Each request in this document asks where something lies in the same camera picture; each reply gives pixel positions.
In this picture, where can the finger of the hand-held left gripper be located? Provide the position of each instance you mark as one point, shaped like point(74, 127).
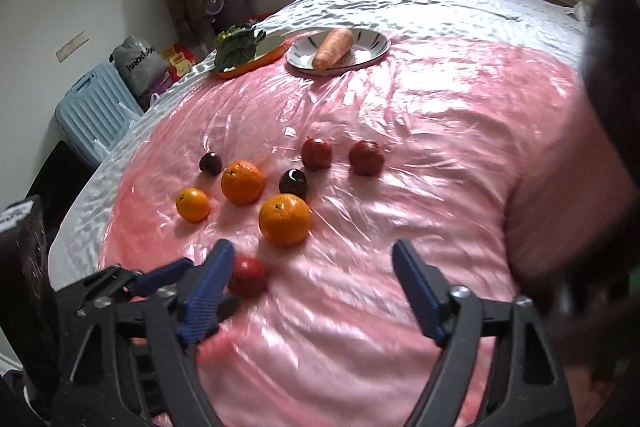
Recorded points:
point(160, 276)

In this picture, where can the small dark plum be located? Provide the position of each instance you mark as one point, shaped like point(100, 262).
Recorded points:
point(210, 163)

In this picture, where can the small white desk fan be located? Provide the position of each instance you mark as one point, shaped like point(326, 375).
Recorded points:
point(214, 6)

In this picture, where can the wooden wall ruler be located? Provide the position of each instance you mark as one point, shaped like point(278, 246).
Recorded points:
point(72, 47)

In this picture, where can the yellow and red boxes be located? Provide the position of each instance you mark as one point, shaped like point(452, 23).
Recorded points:
point(179, 59)

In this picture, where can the orange oval plate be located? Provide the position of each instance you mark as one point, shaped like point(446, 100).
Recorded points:
point(265, 52)

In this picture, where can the carrot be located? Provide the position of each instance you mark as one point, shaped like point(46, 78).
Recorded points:
point(332, 48)

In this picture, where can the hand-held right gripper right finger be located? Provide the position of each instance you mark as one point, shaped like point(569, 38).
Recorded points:
point(420, 292)

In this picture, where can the large orange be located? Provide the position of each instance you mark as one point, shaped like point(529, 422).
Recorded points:
point(284, 219)

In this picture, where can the medium orange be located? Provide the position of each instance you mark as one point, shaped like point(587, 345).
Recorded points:
point(242, 183)

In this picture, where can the green leafy vegetable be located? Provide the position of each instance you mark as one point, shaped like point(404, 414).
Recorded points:
point(235, 47)

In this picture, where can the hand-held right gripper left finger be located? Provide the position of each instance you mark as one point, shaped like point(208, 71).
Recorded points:
point(206, 292)

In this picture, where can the grey printed bag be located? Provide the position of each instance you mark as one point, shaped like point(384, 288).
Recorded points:
point(137, 64)

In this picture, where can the striped metal plate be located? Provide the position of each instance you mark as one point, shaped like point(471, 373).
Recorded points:
point(367, 44)

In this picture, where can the purple storage cabinet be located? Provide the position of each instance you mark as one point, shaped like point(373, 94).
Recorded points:
point(237, 7)

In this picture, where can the light blue suitcase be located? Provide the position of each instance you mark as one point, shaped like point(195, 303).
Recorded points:
point(95, 112)

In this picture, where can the small orange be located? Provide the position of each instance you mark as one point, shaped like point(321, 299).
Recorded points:
point(192, 205)

